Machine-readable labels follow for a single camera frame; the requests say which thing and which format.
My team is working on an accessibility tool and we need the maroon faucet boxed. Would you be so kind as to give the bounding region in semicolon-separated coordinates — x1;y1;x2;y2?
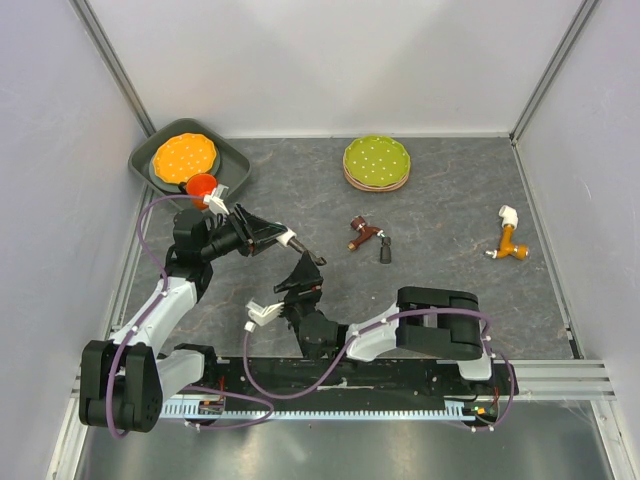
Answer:
348;216;384;251

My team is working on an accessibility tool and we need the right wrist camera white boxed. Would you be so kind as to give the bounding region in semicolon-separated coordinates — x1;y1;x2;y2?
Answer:
244;300;284;333

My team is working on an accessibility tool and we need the small black connector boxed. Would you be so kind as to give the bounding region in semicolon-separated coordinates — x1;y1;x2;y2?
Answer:
380;237;392;264

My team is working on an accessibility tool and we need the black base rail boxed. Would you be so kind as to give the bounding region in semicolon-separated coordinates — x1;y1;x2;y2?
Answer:
214;356;481;414

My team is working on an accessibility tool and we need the orange faucet with white elbow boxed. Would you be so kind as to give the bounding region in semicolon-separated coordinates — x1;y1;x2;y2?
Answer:
485;205;529;260

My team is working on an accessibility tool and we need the white pvc elbow fitting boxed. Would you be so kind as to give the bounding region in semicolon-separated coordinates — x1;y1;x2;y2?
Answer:
277;229;297;247

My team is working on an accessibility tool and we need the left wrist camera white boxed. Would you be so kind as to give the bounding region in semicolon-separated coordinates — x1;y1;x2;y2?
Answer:
203;184;229;215

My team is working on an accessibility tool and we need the orange polka dot plate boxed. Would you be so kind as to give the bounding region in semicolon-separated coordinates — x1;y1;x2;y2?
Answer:
151;133;218;185

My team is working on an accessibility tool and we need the grey-green plate under orange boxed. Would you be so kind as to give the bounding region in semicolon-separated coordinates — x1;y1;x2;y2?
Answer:
147;148;220;194

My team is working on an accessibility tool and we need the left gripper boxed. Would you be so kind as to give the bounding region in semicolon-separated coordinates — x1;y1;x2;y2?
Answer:
199;202;287;261

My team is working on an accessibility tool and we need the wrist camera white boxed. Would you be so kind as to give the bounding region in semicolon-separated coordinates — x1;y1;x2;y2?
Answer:
244;300;284;333
203;184;229;215

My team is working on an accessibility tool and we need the dark green square tray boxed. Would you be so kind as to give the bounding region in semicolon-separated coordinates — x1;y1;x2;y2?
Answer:
128;118;252;206

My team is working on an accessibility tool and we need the dark grey metal faucet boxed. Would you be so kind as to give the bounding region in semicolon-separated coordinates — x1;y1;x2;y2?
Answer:
288;237;327;266

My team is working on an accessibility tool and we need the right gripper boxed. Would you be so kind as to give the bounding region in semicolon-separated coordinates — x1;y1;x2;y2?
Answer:
270;250;324;334

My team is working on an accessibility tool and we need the orange mug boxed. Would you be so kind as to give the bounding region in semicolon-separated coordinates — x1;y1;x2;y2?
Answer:
178;173;218;210

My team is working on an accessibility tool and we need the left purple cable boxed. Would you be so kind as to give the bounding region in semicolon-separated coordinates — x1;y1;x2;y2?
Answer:
105;194;275;437

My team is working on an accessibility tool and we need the green polka dot plate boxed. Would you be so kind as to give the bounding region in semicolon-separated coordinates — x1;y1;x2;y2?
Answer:
343;135;411;187

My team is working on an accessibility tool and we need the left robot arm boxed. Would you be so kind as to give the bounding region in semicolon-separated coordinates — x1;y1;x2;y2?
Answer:
79;205;296;437

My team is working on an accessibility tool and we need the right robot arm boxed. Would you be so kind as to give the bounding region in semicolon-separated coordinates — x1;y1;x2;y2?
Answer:
274;253;494;394

